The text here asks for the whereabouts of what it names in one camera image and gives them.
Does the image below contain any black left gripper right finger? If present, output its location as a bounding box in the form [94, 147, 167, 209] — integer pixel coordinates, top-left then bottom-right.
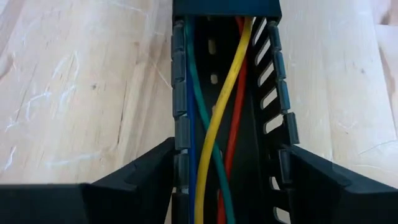
[281, 144, 398, 224]

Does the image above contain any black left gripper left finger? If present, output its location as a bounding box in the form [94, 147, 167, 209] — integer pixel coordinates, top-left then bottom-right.
[0, 136, 175, 224]

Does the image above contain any blue cable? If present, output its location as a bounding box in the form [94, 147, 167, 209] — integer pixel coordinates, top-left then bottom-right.
[185, 70, 198, 224]

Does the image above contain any black slotted cable raceway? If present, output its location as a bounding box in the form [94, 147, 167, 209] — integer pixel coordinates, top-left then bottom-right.
[170, 14, 301, 224]

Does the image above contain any red cable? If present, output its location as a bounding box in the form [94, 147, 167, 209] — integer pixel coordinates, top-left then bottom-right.
[216, 16, 249, 224]

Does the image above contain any yellow cable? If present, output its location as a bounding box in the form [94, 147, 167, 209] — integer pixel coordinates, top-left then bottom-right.
[194, 16, 255, 224]

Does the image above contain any green cable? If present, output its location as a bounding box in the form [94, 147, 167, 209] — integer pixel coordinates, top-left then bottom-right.
[184, 17, 236, 224]

